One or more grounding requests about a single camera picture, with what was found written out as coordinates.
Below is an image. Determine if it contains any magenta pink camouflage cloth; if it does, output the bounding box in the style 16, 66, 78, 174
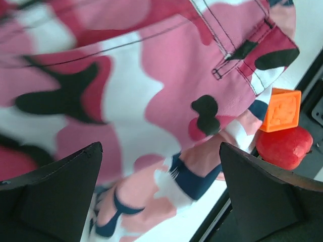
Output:
1, 1, 299, 184

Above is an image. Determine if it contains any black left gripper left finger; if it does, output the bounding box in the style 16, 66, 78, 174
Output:
1, 142, 103, 241

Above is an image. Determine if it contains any orange plastic cube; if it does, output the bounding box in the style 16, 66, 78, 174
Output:
260, 88, 302, 133

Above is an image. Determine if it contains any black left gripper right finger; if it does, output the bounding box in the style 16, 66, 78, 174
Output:
220, 143, 322, 241

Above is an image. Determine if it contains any light pink navy patterned cloth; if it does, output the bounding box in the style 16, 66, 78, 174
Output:
82, 95, 270, 241

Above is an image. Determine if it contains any red apple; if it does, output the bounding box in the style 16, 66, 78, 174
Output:
256, 127, 313, 170

